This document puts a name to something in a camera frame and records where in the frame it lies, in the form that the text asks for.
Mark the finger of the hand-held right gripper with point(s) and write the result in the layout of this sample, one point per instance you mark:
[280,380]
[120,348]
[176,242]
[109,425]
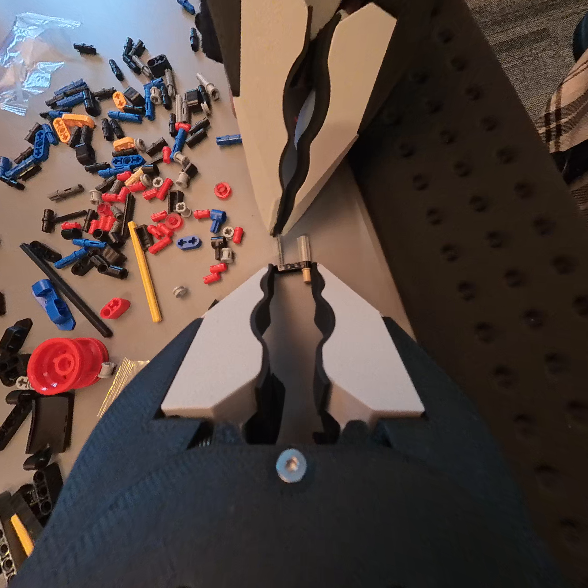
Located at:
[266,69]
[358,82]

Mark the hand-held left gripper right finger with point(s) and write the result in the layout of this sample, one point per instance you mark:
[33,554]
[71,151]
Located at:
[372,367]

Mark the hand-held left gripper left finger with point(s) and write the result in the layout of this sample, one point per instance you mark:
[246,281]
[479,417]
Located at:
[211,367]

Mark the black short beam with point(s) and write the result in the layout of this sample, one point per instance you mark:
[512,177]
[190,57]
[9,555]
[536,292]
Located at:
[296,267]

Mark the grey and tan pin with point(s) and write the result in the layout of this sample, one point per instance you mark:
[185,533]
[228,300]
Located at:
[305,250]

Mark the pile of small colourful pins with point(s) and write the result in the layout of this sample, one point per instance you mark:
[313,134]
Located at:
[128,160]

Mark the blue elbow connector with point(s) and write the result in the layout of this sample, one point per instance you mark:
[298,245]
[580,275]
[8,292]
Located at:
[218,218]

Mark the grey desk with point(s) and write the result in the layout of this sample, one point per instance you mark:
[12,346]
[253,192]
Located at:
[188,268]

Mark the grey small bush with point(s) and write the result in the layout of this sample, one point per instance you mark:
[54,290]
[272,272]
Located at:
[180,291]

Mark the red oval short beam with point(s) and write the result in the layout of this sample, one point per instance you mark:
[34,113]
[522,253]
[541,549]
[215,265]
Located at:
[115,307]

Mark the long yellow axle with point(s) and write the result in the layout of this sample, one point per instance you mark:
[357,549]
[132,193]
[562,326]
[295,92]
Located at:
[144,271]

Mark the blue oval short beam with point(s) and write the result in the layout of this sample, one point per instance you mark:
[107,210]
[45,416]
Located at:
[189,242]

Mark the red round tile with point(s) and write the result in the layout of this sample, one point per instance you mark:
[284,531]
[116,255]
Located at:
[223,190]

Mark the red wheel rim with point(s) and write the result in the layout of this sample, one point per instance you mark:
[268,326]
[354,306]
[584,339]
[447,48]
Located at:
[64,365]

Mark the long black axle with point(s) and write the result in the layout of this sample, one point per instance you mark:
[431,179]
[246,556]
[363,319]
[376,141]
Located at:
[66,289]

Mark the blue curved fairing piece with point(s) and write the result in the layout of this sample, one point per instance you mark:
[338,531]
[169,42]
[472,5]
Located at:
[55,305]

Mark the black curved panel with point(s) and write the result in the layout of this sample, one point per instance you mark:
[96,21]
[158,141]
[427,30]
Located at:
[50,422]

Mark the person's plaid shirt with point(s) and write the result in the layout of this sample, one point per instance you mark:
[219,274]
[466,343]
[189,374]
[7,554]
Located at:
[567,119]

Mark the pile of black beam pieces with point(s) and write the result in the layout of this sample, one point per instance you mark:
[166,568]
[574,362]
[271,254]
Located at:
[41,496]

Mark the crinkled clear empty bag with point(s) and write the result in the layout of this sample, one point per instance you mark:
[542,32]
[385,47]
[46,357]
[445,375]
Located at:
[32,59]

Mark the short yellow axle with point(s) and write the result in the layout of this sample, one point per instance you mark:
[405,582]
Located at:
[22,535]

